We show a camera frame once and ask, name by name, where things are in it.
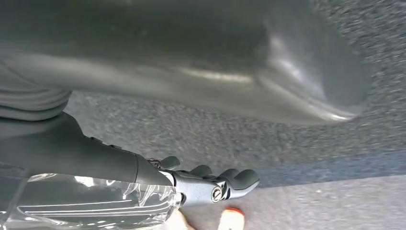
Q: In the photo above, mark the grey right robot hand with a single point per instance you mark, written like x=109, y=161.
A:
x=79, y=165

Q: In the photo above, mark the steel workbench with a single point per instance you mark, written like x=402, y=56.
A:
x=190, y=63

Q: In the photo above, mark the person's foot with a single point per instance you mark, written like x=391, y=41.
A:
x=231, y=219

